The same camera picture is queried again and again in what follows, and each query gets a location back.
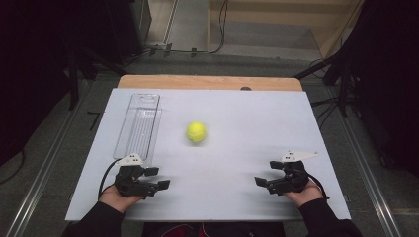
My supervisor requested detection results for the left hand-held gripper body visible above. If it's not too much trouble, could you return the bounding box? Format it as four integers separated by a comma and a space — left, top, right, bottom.
113, 152, 160, 198

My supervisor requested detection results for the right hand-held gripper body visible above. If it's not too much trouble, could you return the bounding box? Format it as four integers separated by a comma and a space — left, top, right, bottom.
267, 150, 320, 196

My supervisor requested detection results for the clear plastic tray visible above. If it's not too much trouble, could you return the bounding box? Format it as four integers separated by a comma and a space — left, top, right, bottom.
113, 93, 163, 166

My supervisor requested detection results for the yellow tennis ball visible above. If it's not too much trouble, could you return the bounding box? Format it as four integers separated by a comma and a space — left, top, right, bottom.
186, 120, 208, 143

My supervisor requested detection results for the person's left hand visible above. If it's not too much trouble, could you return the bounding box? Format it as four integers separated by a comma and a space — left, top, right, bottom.
98, 185, 146, 214

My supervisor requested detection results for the person's right hand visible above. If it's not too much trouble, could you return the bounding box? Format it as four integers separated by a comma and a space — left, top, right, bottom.
284, 179, 325, 208

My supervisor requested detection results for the white table board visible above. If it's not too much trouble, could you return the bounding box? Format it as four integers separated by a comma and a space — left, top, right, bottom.
64, 87, 352, 222

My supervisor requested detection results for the person's lap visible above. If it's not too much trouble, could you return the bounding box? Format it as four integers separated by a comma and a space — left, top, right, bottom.
141, 221, 287, 237

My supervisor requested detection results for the wooden table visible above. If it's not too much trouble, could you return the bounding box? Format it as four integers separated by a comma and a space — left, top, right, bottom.
117, 74, 304, 93

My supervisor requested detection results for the black metal stand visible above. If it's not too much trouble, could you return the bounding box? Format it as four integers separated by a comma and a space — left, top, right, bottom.
293, 53, 355, 119
63, 45, 131, 112

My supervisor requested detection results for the dark curtain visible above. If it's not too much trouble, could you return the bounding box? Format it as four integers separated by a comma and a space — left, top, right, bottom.
0, 0, 153, 167
324, 0, 419, 181

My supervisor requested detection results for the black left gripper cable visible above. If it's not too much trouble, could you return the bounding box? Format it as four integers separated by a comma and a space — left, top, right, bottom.
97, 158, 124, 200

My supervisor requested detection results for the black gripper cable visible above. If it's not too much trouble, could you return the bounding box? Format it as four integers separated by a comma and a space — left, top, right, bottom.
305, 172, 331, 201
97, 158, 124, 200

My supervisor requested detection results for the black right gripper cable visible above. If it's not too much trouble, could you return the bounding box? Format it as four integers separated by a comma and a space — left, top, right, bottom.
305, 172, 331, 201

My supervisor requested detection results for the metal floor rail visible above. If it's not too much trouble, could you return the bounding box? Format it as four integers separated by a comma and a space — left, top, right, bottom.
3, 78, 95, 237
324, 87, 404, 237

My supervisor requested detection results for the thin black floor cable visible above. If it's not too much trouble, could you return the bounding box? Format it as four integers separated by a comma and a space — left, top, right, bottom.
0, 149, 26, 186

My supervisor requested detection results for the wooden frame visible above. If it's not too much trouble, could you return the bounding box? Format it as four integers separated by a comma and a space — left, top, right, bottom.
206, 0, 366, 59

